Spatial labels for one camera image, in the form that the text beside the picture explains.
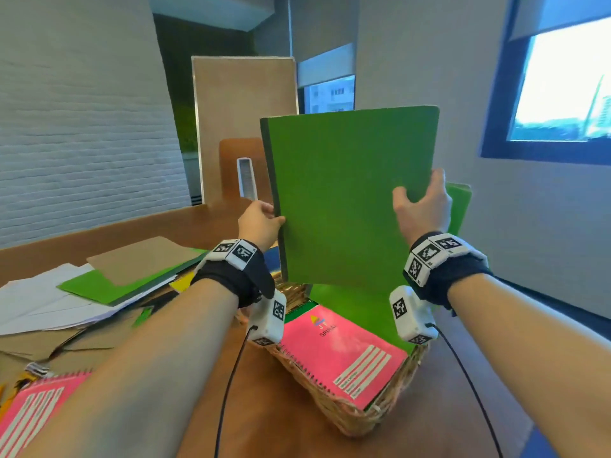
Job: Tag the person's left hand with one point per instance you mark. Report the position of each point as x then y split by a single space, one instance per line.
260 226

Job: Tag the person's right hand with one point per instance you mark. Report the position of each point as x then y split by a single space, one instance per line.
427 214

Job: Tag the yellow notebook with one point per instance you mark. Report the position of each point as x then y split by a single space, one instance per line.
184 282

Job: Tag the pink spiral notebook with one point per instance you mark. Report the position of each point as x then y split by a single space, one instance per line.
343 352
33 410

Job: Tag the woven wicker basket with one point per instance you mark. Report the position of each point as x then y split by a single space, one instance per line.
334 414

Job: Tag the white paper sheet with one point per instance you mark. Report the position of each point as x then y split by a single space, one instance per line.
33 290
62 317

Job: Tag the black white markers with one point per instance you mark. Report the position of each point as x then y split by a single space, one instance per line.
38 369

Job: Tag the bunch of yellow pencils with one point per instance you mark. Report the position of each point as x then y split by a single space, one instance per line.
16 383

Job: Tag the person's left forearm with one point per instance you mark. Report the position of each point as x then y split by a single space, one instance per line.
133 376

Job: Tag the person's right forearm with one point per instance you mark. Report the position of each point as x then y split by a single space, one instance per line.
534 357

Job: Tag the black left wrist marker band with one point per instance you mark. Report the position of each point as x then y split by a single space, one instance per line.
238 276

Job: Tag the black wrist marker band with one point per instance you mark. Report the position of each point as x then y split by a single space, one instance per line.
453 276
238 276

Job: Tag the brown wooden chair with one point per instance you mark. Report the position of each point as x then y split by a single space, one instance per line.
229 166

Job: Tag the black right wrist marker band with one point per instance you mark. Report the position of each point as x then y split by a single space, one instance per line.
453 276

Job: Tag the brown metal-framed board panel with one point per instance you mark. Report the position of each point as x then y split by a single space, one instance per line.
238 95

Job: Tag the window with building view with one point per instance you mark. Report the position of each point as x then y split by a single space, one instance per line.
329 95

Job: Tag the grey roller blind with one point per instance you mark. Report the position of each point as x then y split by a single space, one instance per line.
327 66

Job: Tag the blue-framed window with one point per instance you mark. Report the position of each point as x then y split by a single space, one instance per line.
558 90

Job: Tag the wooden table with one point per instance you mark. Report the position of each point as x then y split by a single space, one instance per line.
267 414

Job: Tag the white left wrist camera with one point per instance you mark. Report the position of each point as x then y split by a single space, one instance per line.
267 319

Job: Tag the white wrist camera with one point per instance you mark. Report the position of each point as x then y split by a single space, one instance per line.
267 319
410 314

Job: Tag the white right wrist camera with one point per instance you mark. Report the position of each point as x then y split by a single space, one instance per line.
410 314

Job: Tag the green foliage wall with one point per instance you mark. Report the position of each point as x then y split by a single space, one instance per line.
186 128

